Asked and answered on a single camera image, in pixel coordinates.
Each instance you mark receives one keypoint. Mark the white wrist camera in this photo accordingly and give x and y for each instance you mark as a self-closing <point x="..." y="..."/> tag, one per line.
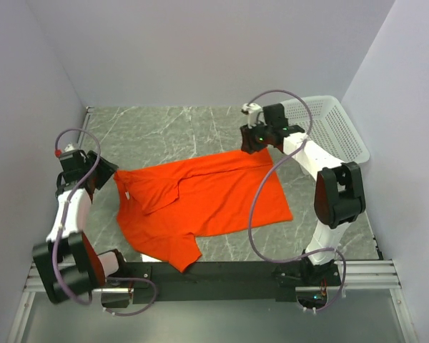
<point x="69" y="147"/>
<point x="253" y="112"/>

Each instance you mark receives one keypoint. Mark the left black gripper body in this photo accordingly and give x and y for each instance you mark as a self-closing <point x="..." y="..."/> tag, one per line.
<point x="104" y="171"/>

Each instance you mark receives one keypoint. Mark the white plastic mesh basket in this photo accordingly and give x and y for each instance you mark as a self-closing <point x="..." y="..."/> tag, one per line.
<point x="333" y="130"/>

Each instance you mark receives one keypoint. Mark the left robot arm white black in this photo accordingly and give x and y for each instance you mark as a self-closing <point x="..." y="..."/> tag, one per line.
<point x="82" y="174"/>

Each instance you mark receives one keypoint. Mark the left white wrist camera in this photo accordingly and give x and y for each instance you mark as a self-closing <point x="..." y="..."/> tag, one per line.
<point x="69" y="147"/>

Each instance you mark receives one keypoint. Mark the orange t shirt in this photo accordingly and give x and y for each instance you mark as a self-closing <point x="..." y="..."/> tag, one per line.
<point x="164" y="209"/>

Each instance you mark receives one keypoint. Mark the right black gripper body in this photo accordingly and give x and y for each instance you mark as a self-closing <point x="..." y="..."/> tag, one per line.
<point x="250" y="139"/>

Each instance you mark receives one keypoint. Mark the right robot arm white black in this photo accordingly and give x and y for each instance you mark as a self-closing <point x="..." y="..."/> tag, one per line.
<point x="339" y="192"/>

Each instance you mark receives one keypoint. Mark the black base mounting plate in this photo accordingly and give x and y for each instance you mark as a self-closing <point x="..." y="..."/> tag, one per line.
<point x="204" y="281"/>

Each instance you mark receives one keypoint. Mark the aluminium rail frame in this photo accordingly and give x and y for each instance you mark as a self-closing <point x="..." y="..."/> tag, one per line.
<point x="69" y="267"/>

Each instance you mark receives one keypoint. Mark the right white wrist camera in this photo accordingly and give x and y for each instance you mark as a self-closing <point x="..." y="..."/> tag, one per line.
<point x="253" y="112"/>

